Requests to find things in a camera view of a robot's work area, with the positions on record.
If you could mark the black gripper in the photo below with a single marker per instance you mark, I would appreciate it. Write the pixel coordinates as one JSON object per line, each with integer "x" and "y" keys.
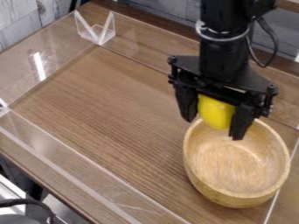
{"x": 220, "y": 74}

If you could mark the clear acrylic corner bracket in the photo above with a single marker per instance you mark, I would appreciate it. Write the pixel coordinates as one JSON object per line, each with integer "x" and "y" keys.
{"x": 99, "y": 34}

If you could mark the yellow lemon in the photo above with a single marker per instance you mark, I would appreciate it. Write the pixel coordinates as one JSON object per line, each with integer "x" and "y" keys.
{"x": 215, "y": 112}

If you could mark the light wooden bowl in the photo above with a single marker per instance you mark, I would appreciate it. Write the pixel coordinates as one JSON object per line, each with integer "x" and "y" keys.
{"x": 235, "y": 173}

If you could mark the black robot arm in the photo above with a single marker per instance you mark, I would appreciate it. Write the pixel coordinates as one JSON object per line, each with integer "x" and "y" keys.
{"x": 223, "y": 15}

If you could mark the clear acrylic enclosure walls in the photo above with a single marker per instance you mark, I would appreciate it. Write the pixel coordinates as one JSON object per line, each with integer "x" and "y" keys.
{"x": 89, "y": 125}

